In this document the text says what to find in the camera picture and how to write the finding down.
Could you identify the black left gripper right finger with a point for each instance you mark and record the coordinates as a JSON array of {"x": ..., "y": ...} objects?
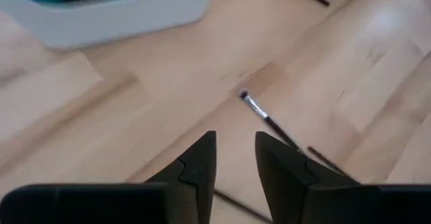
[{"x": 286, "y": 183}]

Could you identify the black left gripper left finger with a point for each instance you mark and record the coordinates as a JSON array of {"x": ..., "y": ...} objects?
[{"x": 192, "y": 183}]

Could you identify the white plastic caddy tray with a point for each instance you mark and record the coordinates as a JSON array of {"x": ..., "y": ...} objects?
[{"x": 118, "y": 19}]

